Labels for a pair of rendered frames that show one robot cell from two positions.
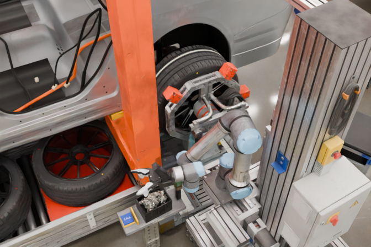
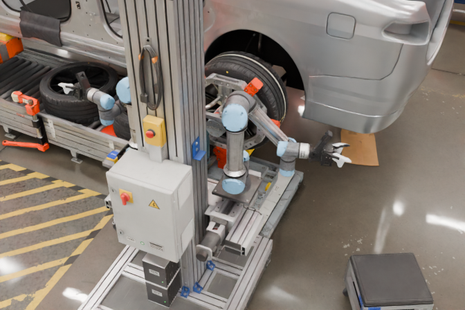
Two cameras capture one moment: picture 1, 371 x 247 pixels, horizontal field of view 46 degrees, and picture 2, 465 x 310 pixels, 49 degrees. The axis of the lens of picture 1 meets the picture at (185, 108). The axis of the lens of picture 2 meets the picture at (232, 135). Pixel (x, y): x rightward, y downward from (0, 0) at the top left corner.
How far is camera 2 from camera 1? 2.38 m
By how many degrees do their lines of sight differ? 40
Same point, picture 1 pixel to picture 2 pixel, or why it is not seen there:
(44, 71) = not seen: hidden behind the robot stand
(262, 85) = (391, 194)
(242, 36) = (319, 81)
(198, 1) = (268, 12)
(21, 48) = not seen: hidden behind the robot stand
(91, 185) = (126, 122)
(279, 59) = (447, 189)
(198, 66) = (230, 66)
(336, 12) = not seen: outside the picture
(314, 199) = (120, 165)
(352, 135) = (371, 272)
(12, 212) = (78, 104)
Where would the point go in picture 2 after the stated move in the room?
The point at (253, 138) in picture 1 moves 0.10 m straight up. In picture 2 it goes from (124, 85) to (121, 67)
